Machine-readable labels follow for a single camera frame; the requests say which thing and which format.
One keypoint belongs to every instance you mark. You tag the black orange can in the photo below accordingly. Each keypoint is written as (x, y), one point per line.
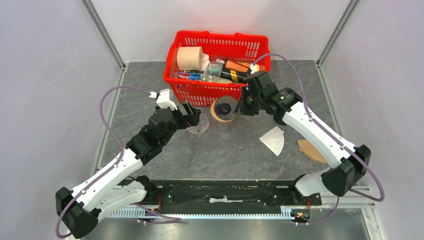
(234, 71)

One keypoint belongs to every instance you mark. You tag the white slotted cable duct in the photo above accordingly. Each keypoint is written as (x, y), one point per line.
(139, 213)

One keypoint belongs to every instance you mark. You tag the red plastic shopping basket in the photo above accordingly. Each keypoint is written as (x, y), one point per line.
(238, 47)

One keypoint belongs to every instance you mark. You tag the blue red small box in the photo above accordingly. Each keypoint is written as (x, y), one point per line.
(191, 75)

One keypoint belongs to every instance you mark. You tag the round wooden dripper holder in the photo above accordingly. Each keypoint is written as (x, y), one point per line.
(215, 116)

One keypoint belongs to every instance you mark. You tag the aluminium frame post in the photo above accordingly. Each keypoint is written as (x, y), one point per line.
(345, 17)
(101, 28)

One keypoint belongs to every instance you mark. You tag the dark red black cup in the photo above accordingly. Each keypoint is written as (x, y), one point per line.
(278, 118)

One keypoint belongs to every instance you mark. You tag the right aluminium frame post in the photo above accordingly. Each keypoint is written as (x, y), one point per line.
(345, 17)

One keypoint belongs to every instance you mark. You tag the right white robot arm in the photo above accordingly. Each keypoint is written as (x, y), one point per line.
(347, 162)

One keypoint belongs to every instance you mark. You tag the brown paper coffee filter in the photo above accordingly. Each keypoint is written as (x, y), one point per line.
(310, 151)

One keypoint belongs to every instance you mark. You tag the beige paper towel roll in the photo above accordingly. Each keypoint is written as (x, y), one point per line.
(190, 58)

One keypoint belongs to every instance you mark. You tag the clear plastic bottle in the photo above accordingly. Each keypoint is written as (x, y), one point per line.
(213, 69)

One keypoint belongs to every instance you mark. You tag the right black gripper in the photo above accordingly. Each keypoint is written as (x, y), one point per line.
(242, 107)

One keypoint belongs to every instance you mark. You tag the clear glass dripper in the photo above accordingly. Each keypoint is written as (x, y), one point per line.
(199, 131)

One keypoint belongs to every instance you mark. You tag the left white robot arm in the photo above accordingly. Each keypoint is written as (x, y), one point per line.
(81, 208)

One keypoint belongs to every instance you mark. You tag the left aluminium frame post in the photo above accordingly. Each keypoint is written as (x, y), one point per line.
(101, 28)

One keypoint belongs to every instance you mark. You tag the white paper coffee filter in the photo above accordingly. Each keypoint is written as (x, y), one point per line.
(274, 140)

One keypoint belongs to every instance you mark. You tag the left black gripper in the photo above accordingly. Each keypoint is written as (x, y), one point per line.
(193, 115)

